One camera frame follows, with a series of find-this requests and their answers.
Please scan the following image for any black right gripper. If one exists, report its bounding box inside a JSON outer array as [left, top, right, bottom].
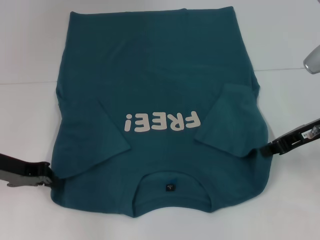
[[259, 118, 320, 157]]

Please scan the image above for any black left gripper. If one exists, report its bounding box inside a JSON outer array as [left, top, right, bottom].
[[0, 152, 66, 189]]

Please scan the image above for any teal t-shirt with FREE print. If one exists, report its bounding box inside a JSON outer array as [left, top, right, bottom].
[[49, 5, 275, 218]]

